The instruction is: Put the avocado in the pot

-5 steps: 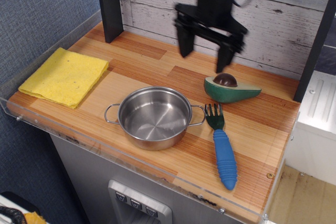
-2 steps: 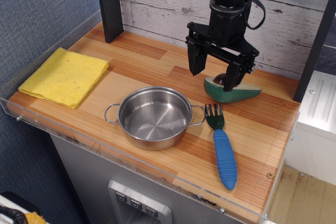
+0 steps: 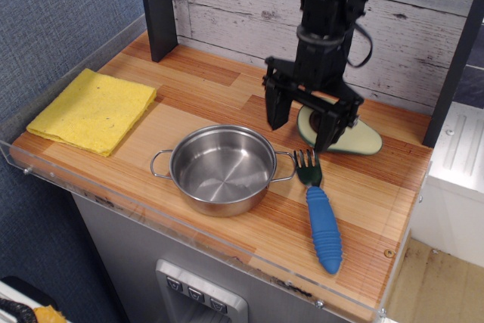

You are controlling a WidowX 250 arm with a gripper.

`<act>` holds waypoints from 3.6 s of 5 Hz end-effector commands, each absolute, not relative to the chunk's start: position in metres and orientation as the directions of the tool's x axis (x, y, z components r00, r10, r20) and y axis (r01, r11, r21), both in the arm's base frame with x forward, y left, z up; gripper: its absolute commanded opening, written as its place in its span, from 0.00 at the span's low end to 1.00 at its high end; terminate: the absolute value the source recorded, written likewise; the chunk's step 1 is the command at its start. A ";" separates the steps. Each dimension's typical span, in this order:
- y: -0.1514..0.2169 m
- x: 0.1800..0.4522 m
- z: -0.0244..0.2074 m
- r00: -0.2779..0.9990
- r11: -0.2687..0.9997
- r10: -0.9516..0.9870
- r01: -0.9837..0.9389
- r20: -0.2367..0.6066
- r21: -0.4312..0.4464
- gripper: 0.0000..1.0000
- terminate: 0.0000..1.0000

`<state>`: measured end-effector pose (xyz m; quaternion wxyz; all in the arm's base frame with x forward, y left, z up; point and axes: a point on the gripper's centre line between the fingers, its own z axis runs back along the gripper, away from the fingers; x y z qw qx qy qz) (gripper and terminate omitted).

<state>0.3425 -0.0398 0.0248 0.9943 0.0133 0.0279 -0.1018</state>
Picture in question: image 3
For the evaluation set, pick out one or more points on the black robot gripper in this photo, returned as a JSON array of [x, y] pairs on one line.
[[315, 79]]

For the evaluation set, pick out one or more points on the green toy avocado half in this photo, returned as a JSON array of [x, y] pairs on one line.
[[360, 139]]

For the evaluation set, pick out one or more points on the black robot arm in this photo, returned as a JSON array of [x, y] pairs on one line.
[[329, 19]]

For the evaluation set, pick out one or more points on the stainless steel pot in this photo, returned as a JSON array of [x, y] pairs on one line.
[[223, 170]]

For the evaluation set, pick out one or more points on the white toy sink unit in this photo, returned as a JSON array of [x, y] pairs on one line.
[[448, 214]]

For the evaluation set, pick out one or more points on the clear acrylic table guard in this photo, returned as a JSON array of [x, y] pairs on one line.
[[374, 196]]

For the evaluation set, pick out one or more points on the yellow folded cloth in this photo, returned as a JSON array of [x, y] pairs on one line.
[[94, 112]]

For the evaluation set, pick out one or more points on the grey toy fridge cabinet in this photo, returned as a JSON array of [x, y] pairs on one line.
[[130, 251]]

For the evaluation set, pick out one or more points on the silver dispenser button panel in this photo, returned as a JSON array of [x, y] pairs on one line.
[[190, 298]]

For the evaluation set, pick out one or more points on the yellow object in corner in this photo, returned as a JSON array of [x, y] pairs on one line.
[[48, 314]]

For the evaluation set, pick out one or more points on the blue handled metal fork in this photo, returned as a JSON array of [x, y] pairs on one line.
[[324, 228]]

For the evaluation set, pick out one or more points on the black right support post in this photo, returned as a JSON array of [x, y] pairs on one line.
[[455, 71]]

